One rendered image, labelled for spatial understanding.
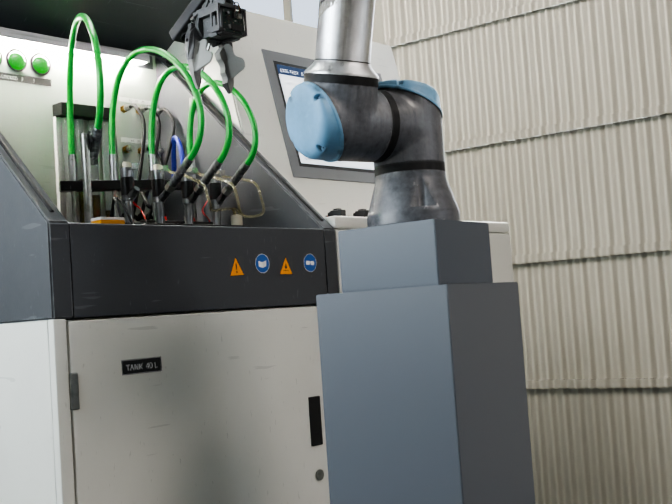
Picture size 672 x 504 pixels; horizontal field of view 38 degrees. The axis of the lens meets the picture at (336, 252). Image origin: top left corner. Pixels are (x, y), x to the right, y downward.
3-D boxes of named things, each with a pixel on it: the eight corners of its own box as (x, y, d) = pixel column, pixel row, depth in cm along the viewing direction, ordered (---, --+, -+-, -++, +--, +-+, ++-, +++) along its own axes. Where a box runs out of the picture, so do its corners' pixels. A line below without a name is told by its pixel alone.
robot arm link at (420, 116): (461, 161, 159) (455, 79, 159) (396, 159, 151) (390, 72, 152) (414, 173, 168) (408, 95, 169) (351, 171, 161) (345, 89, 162)
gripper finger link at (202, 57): (202, 76, 178) (211, 31, 181) (181, 83, 182) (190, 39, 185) (215, 84, 180) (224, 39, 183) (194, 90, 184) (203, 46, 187)
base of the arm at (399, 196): (477, 223, 161) (472, 163, 162) (430, 219, 149) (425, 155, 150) (399, 232, 170) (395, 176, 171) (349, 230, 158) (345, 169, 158)
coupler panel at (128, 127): (127, 208, 234) (120, 81, 236) (119, 210, 236) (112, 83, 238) (171, 210, 244) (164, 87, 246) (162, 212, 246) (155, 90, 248)
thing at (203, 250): (74, 318, 163) (69, 222, 164) (59, 319, 166) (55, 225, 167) (328, 303, 208) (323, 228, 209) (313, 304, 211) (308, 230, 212)
